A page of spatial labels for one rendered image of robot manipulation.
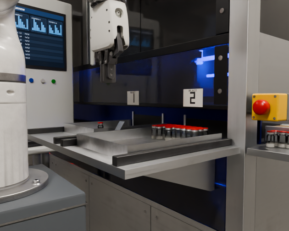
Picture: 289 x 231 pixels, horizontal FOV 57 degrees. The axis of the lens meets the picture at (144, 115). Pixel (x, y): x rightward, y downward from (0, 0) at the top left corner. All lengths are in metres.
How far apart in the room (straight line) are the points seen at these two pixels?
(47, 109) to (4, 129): 1.03
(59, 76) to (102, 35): 0.96
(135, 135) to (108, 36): 0.42
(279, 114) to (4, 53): 0.63
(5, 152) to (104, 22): 0.32
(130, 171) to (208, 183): 0.38
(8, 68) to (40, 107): 1.01
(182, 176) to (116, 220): 0.71
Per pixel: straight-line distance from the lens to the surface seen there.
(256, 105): 0.74
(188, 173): 0.79
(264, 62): 0.89
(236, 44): 0.83
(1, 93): 0.49
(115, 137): 0.87
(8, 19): 0.61
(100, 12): 0.62
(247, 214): 0.89
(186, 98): 0.93
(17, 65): 0.51
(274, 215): 1.04
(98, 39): 0.62
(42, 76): 1.51
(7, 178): 0.50
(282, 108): 0.77
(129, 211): 1.30
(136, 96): 1.14
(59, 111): 1.55
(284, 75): 1.00
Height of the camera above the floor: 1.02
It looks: 4 degrees down
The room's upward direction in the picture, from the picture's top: straight up
